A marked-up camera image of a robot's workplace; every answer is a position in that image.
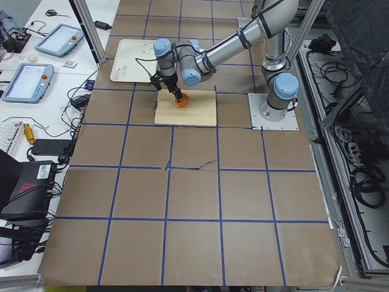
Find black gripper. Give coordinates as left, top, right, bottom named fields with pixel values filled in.
left=162, top=74, right=182, bottom=101

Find orange fruit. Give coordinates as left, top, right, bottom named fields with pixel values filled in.
left=174, top=93, right=189, bottom=108

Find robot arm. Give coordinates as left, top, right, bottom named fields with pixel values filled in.
left=150, top=0, right=298, bottom=110

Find cream bear tray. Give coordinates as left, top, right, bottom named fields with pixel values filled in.
left=110, top=39, right=157, bottom=83

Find bamboo cutting board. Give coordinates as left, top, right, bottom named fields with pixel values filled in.
left=154, top=89, right=217, bottom=127

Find black power adapter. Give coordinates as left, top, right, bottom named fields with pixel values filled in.
left=94, top=20, right=112, bottom=30

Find upper blue teach pendant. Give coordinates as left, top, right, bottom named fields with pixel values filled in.
left=35, top=24, right=84, bottom=57

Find blue teach pendant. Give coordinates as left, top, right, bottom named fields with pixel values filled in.
left=1, top=63, right=54, bottom=103
left=35, top=24, right=84, bottom=57

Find black flat power brick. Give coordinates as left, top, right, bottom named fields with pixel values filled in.
left=31, top=139, right=71, bottom=156

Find lower blue teach pendant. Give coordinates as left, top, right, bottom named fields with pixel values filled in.
left=1, top=63, right=54, bottom=103

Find black scissors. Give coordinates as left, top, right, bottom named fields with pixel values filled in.
left=45, top=9, right=70, bottom=18

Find gold cylindrical tool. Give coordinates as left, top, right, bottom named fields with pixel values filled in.
left=24, top=123, right=36, bottom=145

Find white keyboard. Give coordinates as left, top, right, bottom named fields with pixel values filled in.
left=1, top=121, right=23, bottom=155

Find black computer box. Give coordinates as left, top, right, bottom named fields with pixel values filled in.
left=1, top=161, right=56, bottom=221

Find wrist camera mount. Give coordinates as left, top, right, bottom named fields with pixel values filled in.
left=150, top=71, right=163, bottom=91

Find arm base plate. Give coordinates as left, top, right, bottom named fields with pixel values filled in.
left=248, top=93, right=299, bottom=131

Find aluminium frame post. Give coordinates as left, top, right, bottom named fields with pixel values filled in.
left=69, top=0, right=106, bottom=64

